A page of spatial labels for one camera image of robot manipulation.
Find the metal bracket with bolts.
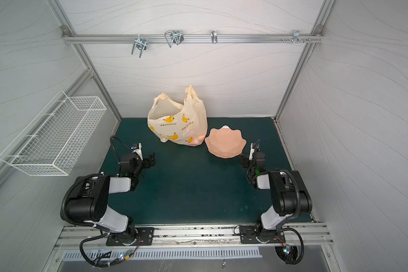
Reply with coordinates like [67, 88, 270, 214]
[281, 30, 311, 44]

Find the right black corrugated cable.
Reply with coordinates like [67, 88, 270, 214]
[246, 163, 305, 265]

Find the white ventilation grille strip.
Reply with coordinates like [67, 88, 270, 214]
[62, 247, 262, 262]

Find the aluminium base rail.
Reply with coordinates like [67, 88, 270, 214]
[53, 223, 334, 250]

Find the black round fan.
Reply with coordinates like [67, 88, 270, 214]
[275, 245, 304, 265]

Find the pink wavy fruit bowl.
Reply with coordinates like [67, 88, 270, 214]
[205, 125, 247, 159]

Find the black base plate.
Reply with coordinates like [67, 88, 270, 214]
[106, 227, 154, 247]
[239, 226, 286, 244]

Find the aluminium top crossbar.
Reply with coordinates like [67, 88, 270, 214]
[62, 33, 324, 44]

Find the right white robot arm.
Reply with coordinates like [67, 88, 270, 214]
[240, 152, 313, 243]

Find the left black corrugated cable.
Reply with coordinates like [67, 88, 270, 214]
[60, 135, 137, 228]

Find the metal u-bolt clamp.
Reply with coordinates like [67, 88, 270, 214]
[164, 30, 184, 48]
[131, 36, 147, 58]

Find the black corrugated cable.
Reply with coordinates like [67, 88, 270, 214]
[60, 135, 137, 228]
[246, 163, 305, 265]

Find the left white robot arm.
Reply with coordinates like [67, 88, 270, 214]
[60, 153, 156, 244]

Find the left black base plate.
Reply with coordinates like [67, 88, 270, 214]
[106, 227, 154, 247]

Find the white wire basket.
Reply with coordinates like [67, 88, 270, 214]
[0, 91, 107, 176]

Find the cream banana-print plastic bag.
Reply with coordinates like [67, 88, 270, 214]
[147, 86, 207, 147]

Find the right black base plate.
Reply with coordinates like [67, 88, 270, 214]
[239, 226, 286, 244]

